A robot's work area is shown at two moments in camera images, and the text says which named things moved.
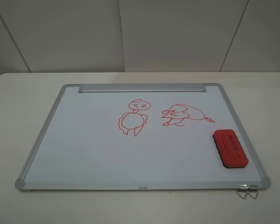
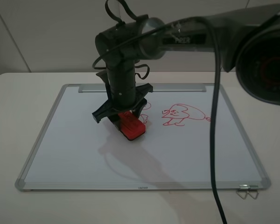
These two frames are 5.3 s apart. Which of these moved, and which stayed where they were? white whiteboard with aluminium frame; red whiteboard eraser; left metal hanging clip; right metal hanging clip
Moved: red whiteboard eraser
Stayed: white whiteboard with aluminium frame; left metal hanging clip; right metal hanging clip
